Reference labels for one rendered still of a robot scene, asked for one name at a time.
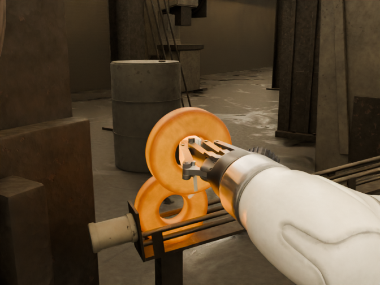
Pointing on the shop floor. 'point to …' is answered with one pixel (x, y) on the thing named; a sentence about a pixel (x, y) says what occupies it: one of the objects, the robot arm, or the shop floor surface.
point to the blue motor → (265, 153)
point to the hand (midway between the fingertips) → (190, 142)
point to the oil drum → (141, 106)
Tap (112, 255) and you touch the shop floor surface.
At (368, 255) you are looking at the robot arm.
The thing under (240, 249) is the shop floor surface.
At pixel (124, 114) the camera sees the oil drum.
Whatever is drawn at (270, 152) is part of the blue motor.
